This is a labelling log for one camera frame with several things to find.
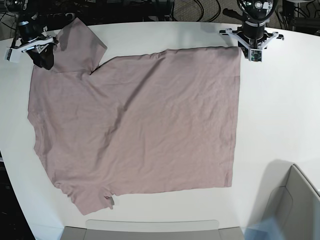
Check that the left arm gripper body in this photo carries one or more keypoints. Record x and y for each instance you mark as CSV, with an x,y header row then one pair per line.
x,y
253,43

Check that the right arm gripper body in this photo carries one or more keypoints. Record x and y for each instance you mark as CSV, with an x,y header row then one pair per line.
x,y
45,59

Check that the mauve T-shirt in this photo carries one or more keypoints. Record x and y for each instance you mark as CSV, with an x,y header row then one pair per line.
x,y
139,124

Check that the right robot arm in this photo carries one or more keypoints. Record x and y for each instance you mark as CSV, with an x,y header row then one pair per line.
x,y
30,35

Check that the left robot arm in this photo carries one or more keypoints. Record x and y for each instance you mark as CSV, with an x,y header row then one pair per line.
x,y
255,14

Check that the grey bin at right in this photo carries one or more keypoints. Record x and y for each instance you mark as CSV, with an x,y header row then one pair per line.
x,y
296,207

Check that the grey tray at bottom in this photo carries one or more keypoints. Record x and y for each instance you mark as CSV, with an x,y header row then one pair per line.
x,y
126,230

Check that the blue translucent object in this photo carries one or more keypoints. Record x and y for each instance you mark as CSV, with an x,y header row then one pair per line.
x,y
267,229

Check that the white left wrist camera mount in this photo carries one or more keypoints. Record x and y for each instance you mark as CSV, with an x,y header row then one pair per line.
x,y
253,55

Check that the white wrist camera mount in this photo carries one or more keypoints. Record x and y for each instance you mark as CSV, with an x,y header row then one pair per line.
x,y
37,46
253,55

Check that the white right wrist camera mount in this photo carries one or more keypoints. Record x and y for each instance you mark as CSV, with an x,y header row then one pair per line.
x,y
37,46

